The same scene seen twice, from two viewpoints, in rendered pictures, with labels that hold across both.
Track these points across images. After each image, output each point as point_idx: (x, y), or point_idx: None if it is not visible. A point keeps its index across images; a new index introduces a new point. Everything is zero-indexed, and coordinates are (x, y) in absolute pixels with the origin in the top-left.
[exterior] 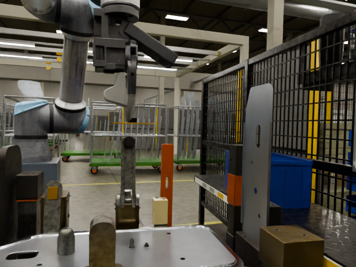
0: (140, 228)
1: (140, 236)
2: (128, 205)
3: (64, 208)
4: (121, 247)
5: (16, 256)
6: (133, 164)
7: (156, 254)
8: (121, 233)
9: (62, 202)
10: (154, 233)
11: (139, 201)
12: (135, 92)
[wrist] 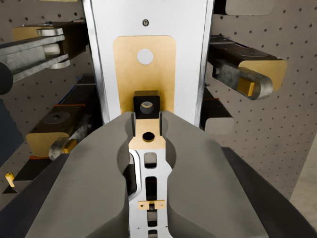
0: (91, 25)
1: (115, 27)
2: (63, 46)
3: (72, 125)
4: (146, 53)
5: (5, 137)
6: (13, 50)
7: (170, 14)
8: (104, 52)
9: (71, 131)
10: (107, 5)
11: (59, 29)
12: (230, 149)
